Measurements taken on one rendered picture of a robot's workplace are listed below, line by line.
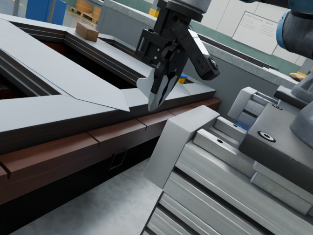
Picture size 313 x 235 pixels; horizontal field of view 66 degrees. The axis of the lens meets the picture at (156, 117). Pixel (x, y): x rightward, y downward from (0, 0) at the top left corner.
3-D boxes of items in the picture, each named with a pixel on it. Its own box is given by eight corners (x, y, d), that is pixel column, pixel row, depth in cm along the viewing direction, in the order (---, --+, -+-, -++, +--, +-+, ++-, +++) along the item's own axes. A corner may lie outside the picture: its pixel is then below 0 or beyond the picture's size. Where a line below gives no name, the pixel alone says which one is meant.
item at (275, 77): (103, 3, 155) (104, -3, 154) (152, 21, 206) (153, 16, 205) (309, 100, 106) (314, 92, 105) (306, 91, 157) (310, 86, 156)
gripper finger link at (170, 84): (142, 99, 57) (156, 62, 53) (162, 112, 54) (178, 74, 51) (134, 100, 54) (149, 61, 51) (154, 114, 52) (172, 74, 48)
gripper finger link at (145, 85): (134, 100, 54) (149, 61, 51) (154, 114, 52) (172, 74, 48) (125, 102, 51) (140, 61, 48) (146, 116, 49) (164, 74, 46)
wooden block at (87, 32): (74, 31, 118) (77, 21, 116) (85, 34, 122) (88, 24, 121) (85, 39, 111) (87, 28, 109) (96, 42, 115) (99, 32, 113)
